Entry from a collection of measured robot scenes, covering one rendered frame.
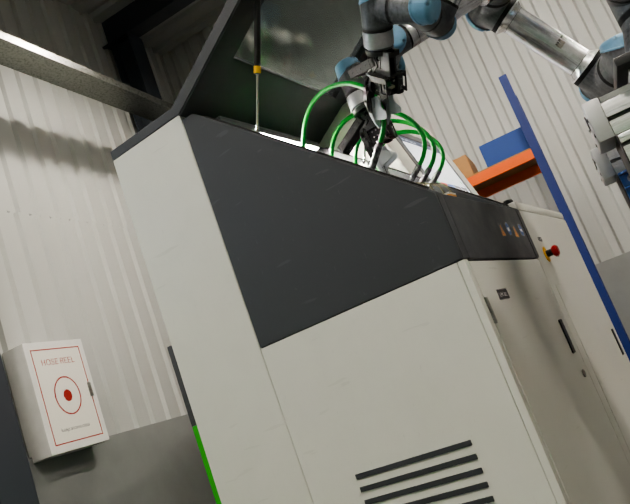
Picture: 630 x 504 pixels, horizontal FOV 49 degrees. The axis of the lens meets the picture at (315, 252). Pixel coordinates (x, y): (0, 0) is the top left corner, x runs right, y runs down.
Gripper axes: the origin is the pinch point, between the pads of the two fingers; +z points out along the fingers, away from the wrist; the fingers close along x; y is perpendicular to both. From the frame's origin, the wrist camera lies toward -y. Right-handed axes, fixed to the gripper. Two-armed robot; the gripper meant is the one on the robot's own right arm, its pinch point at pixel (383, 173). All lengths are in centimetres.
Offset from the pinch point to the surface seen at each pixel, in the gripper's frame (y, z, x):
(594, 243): -44, -9, 642
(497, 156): -77, -118, 521
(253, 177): -19.6, -4.9, -35.0
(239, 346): -41, 33, -35
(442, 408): 5, 64, -35
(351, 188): 4.5, 10.2, -34.9
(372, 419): -12, 61, -35
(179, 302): -55, 15, -35
